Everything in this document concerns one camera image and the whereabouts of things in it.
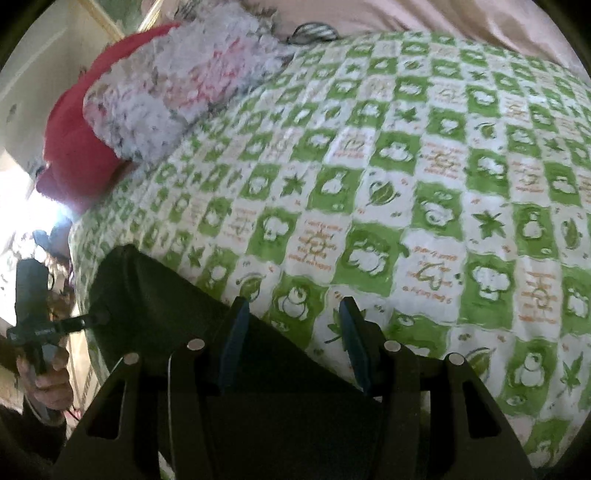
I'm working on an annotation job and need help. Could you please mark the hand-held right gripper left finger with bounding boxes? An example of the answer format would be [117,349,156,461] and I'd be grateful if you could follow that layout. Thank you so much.
[53,296,250,480]

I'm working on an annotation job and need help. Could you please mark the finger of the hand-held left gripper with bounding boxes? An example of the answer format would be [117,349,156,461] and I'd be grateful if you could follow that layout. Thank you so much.
[58,312,110,334]

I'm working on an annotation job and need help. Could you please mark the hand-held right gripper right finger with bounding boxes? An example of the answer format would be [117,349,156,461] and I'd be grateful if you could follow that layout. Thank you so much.
[338,296,537,480]

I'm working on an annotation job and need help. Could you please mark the black pants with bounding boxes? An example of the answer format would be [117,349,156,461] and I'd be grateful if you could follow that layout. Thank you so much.
[87,244,394,480]

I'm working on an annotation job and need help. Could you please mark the person's left hand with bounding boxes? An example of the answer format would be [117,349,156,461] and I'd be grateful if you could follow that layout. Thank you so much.
[17,343,75,423]

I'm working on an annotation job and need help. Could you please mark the blue cloth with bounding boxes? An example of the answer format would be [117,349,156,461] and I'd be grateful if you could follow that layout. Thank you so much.
[33,217,75,259]

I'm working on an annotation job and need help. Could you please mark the red pillow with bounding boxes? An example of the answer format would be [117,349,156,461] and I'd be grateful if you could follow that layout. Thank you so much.
[36,21,185,219]

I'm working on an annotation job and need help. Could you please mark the green checkered bed sheet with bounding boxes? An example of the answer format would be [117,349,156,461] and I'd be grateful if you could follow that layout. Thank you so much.
[69,30,591,472]

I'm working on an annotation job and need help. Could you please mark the white floral fluffy blanket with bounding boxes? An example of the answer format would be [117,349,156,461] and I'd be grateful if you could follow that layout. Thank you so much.
[82,17,297,163]

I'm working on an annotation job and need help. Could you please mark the striped cloth item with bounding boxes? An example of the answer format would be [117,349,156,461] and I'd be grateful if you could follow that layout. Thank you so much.
[285,23,341,45]

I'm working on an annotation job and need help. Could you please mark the pink duvet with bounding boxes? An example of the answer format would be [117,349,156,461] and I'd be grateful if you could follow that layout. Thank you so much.
[256,0,583,77]

